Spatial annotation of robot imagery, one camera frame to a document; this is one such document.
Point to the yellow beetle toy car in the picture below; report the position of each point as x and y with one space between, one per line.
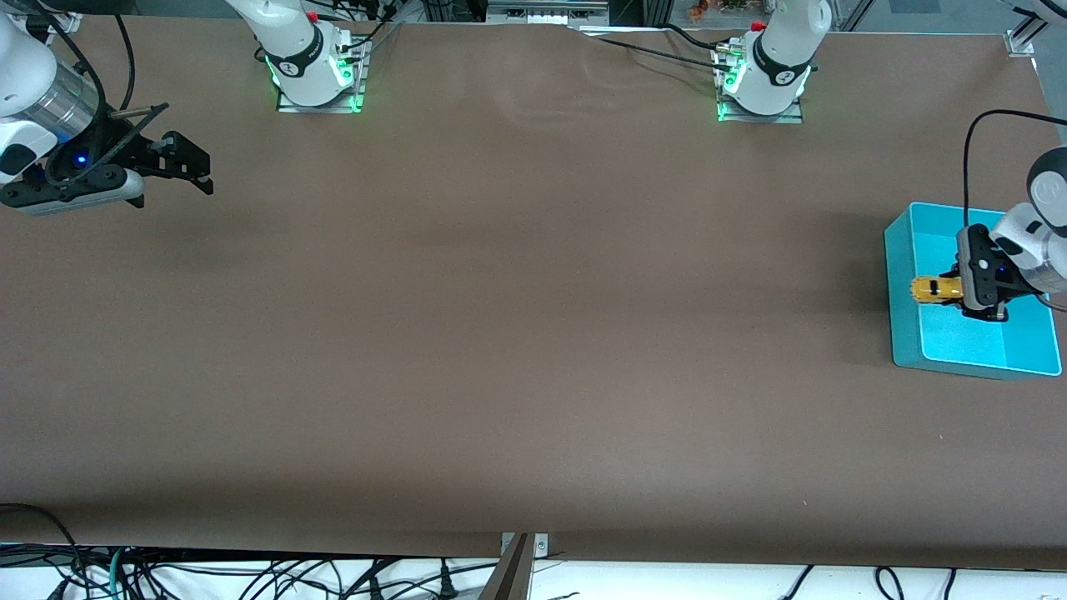
921 290

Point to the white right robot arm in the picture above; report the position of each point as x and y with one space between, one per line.
300 50

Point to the turquoise plastic bin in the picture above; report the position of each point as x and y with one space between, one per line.
959 342

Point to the orange background objects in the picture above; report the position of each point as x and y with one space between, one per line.
717 8

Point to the white flat strip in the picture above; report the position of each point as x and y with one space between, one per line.
621 32

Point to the dark wooden beam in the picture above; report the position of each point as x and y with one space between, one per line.
507 579

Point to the metal table corner bracket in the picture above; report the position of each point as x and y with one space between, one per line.
1019 43
62 23

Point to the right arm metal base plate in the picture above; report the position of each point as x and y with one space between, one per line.
333 107

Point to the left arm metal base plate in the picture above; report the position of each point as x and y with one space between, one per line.
792 117

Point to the grey metal frame equipment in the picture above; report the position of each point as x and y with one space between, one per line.
542 12

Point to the metal table edge bracket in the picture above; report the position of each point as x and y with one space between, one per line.
540 545

